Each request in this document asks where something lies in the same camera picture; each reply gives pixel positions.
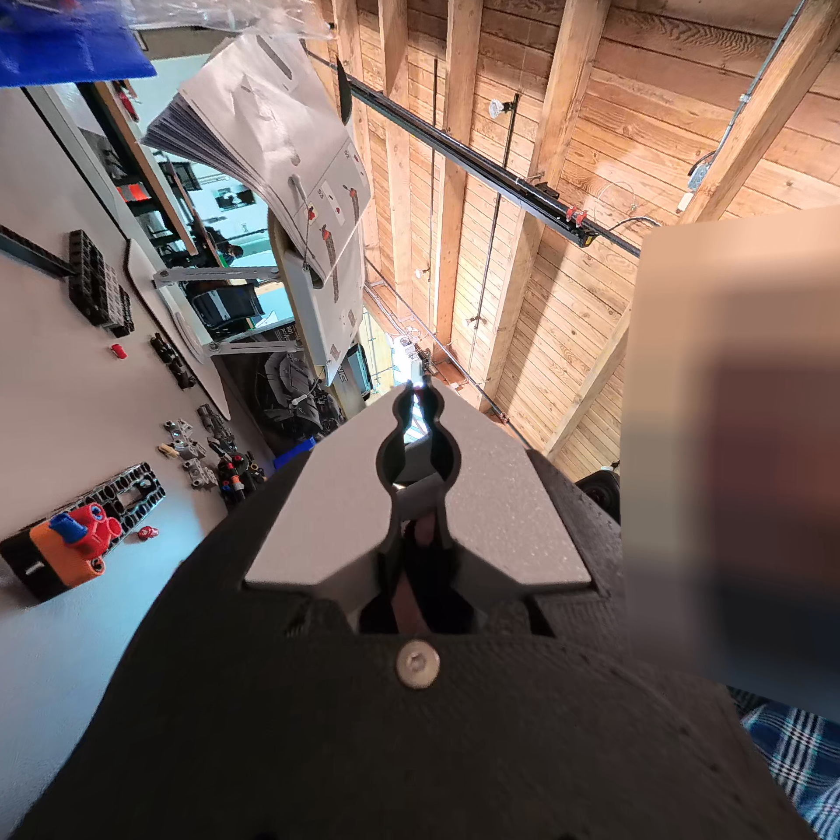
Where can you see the black ceiling rail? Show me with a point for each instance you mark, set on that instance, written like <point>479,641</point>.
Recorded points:
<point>459,142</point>

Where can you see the white book stand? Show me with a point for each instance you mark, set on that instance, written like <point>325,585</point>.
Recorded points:
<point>216,274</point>

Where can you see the black tyre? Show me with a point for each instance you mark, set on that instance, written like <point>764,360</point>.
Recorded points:
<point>600,492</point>

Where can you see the pile of red pins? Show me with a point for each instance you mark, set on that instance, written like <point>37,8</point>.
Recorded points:
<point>148,533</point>

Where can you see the orange connector block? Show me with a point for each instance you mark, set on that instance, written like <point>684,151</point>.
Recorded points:
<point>59,564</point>

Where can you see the instruction booklet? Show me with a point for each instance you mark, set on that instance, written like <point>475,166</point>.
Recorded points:
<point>262,131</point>

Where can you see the black lego frame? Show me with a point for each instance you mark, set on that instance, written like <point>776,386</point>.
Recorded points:
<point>131,492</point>
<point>88,275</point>

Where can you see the pile of grey connector pieces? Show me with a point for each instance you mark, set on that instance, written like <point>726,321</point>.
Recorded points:
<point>190,453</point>

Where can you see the light grey beam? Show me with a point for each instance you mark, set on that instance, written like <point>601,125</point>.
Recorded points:
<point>117,308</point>

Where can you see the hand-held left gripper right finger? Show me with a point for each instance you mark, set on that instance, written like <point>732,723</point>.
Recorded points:
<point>518,518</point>

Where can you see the long black beam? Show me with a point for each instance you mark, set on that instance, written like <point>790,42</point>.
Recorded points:
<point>39,253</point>

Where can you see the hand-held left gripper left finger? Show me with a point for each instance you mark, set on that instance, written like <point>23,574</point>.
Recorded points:
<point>315,512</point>

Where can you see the ceiling spot lamp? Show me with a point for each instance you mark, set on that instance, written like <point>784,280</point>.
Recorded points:
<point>497,108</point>

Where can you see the black car picture box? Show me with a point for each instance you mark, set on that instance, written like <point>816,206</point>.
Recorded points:
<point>282,387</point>

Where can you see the clear plastic parts bag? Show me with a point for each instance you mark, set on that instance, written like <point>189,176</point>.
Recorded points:
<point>229,16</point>

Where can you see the pile of dark grey pieces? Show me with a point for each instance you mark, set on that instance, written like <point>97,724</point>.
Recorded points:
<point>216,430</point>

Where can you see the red connector piece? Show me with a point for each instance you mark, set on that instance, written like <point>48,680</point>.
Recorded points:
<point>98,525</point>

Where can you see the pile of black connector pieces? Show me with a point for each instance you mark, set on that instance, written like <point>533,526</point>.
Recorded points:
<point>172,361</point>

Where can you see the short black beam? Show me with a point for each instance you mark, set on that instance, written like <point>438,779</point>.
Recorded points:
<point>128,321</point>

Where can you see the multicoloured lego assembly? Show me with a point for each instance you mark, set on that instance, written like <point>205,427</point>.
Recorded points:
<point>239,479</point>

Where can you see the metal conduit pipe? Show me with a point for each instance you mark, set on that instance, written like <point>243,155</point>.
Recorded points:
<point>743,98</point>

